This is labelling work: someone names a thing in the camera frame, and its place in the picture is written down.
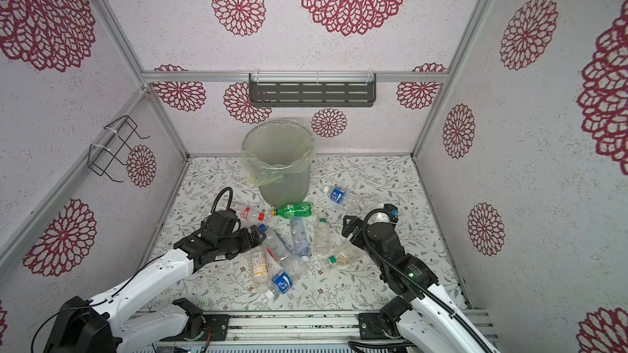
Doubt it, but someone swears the grey slotted wall shelf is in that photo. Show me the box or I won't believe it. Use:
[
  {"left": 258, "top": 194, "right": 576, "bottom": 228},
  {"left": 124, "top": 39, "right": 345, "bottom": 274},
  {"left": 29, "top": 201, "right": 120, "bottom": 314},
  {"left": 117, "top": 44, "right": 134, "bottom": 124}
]
[{"left": 248, "top": 73, "right": 377, "bottom": 108}]

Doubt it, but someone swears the clear bottle white cap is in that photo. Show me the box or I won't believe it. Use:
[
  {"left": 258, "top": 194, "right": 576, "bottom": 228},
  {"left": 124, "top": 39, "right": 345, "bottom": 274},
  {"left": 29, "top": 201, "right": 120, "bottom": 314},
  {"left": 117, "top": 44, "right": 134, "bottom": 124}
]
[{"left": 314, "top": 212, "right": 331, "bottom": 255}]

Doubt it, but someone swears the clear bottle red cap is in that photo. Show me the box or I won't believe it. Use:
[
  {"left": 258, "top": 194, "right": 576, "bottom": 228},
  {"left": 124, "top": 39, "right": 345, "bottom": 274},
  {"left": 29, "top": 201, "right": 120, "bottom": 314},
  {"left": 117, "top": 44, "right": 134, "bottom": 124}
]
[{"left": 230, "top": 204, "right": 267, "bottom": 222}]

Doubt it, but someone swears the clear crushed water bottle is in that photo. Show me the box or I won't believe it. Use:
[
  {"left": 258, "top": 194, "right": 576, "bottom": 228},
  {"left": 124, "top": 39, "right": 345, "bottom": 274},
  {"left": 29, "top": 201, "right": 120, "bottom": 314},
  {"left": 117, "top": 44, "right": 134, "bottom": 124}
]
[{"left": 289, "top": 217, "right": 311, "bottom": 261}]

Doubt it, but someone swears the clear bottle blue label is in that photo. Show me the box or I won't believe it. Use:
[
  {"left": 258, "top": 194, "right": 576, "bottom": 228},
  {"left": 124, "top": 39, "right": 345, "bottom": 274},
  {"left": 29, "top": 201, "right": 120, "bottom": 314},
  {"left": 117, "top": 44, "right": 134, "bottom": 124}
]
[{"left": 323, "top": 186, "right": 361, "bottom": 208}]

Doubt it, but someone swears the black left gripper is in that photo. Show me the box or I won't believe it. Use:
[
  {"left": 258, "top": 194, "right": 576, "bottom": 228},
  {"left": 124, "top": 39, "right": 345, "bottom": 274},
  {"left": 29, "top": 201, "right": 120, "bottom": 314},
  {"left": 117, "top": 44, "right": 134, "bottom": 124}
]
[{"left": 218, "top": 224, "right": 268, "bottom": 261}]

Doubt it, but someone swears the bottle with yellow label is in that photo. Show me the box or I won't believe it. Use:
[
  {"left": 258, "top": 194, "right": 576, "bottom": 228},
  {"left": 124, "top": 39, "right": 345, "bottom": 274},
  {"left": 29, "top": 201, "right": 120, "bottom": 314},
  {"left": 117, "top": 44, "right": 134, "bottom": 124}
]
[{"left": 250, "top": 246, "right": 269, "bottom": 294}]

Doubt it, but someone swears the grey bin with liner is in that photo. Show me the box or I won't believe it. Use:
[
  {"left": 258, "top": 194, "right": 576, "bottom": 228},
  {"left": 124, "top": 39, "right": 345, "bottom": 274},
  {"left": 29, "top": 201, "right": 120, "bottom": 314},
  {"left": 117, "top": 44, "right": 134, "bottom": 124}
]
[{"left": 240, "top": 119, "right": 316, "bottom": 208}]

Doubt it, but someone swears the green bottle yellow cap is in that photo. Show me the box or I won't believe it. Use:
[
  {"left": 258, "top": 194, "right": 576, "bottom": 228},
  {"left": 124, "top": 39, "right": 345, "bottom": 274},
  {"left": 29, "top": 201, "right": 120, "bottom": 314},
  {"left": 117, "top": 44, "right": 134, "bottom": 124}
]
[{"left": 270, "top": 202, "right": 312, "bottom": 219}]

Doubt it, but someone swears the clear bottle green cap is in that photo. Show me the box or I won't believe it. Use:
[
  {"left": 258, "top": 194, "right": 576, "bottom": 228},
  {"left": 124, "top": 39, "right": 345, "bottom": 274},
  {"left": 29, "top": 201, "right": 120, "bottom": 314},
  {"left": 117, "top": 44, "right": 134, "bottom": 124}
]
[{"left": 320, "top": 241, "right": 366, "bottom": 269}]

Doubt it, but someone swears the clear bottle blue cap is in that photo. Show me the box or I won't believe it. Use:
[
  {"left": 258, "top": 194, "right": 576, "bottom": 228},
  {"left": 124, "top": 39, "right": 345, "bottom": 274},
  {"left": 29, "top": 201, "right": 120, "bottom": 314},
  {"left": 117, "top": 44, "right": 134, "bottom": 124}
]
[{"left": 258, "top": 224, "right": 294, "bottom": 263}]

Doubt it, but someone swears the bottle blue label white cap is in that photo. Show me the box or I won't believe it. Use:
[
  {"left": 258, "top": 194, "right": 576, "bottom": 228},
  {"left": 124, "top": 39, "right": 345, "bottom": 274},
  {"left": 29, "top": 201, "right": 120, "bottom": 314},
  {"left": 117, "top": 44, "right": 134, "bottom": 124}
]
[{"left": 263, "top": 257, "right": 307, "bottom": 299}]

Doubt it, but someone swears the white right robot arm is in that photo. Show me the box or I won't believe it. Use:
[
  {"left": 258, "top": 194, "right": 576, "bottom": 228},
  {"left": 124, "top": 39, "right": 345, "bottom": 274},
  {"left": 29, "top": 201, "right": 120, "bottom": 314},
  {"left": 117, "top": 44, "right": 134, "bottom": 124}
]
[{"left": 342, "top": 209, "right": 498, "bottom": 352}]

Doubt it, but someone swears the black wire wall rack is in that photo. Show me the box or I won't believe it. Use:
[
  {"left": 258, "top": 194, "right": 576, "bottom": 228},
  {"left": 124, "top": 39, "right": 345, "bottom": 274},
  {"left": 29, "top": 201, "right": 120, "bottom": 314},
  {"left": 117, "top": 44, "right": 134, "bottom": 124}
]
[{"left": 87, "top": 115, "right": 150, "bottom": 183}]

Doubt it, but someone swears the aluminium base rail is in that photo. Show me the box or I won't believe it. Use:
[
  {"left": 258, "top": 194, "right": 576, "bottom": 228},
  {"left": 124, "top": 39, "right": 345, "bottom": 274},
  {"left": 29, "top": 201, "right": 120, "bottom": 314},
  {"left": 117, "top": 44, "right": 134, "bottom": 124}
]
[{"left": 146, "top": 310, "right": 492, "bottom": 353}]

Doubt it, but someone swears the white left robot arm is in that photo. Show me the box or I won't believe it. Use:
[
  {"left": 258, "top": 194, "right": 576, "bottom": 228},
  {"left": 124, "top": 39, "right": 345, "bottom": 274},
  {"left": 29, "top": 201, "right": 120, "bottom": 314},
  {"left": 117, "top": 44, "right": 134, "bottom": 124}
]
[{"left": 43, "top": 210, "right": 266, "bottom": 352}]

